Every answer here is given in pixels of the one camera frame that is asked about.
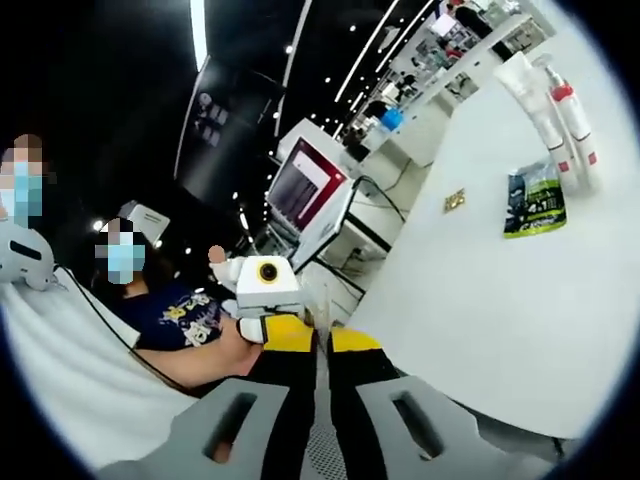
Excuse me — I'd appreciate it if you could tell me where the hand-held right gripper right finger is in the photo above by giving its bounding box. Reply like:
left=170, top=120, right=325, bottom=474
left=327, top=327, right=551, bottom=480

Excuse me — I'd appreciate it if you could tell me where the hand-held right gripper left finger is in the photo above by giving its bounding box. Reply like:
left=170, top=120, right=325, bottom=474
left=97, top=315, right=319, bottom=480

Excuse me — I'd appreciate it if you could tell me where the white skincare tube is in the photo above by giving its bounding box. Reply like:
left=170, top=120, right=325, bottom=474
left=492, top=51, right=577, bottom=176

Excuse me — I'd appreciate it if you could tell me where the white pump bottle red collar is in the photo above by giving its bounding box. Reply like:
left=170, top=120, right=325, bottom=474
left=530, top=53, right=600, bottom=174

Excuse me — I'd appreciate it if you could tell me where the person's left hand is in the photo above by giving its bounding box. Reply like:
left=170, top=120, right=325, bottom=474
left=208, top=244, right=265, bottom=379

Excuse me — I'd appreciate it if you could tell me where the white laptop red screen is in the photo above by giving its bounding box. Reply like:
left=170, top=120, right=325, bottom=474
left=264, top=134, right=351, bottom=271

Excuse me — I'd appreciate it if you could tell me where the small laptop stand table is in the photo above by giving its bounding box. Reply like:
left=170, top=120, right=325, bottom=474
left=294, top=174, right=416, bottom=301

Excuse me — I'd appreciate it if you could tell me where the white boxy fixture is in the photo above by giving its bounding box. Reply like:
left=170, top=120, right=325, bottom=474
left=119, top=199, right=171, bottom=242

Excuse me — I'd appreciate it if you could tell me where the black hanging panel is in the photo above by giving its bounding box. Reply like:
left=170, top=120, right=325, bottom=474
left=173, top=53, right=287, bottom=211

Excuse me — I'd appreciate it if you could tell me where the gold snack packet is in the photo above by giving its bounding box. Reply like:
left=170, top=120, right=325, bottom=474
left=443, top=187, right=468, bottom=212

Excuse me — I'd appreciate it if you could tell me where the blue water barrel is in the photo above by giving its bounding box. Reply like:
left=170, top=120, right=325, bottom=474
left=379, top=107, right=404, bottom=133

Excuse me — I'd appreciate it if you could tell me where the person's white shirt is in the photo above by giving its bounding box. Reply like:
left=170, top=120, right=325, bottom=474
left=0, top=279, right=204, bottom=474

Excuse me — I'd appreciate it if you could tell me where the long white counter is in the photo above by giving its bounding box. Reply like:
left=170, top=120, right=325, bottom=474
left=349, top=29, right=501, bottom=166

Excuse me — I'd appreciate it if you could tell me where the white chest device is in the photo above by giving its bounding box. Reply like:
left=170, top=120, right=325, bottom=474
left=0, top=224, right=56, bottom=292

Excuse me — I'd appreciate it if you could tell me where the green black packet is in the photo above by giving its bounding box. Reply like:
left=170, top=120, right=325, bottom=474
left=503, top=158, right=570, bottom=240

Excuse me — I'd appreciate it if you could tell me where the black laptop cable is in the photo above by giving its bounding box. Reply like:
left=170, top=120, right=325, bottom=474
left=352, top=174, right=409, bottom=226

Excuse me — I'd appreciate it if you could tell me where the black device cable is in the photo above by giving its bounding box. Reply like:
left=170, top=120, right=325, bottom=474
left=52, top=264, right=204, bottom=400

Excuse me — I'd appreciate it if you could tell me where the wall screen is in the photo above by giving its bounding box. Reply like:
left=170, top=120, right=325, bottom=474
left=432, top=12, right=459, bottom=36

